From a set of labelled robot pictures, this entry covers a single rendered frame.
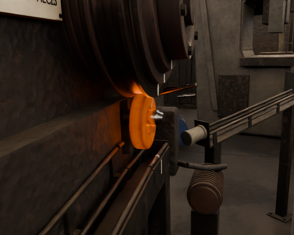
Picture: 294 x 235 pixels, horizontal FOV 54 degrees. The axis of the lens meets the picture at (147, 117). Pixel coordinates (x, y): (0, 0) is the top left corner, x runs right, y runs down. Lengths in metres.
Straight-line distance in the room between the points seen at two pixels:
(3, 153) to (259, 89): 3.11
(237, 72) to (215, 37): 0.48
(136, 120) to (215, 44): 2.80
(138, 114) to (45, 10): 0.32
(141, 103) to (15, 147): 0.37
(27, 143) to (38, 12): 0.23
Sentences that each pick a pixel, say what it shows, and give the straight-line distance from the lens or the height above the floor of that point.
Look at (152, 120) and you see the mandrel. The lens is 0.76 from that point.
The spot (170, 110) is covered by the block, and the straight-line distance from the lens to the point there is 0.98.
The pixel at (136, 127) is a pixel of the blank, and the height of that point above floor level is 0.81.
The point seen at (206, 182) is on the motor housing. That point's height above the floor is 0.53.
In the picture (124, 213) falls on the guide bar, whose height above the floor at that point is 0.69.
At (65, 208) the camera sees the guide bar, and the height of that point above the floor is 0.73.
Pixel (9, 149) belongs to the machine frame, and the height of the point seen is 0.87.
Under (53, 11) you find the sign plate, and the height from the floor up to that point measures 1.07.
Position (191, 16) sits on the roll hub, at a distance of 0.71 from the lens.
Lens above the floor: 1.00
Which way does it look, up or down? 13 degrees down
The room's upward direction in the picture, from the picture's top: 2 degrees counter-clockwise
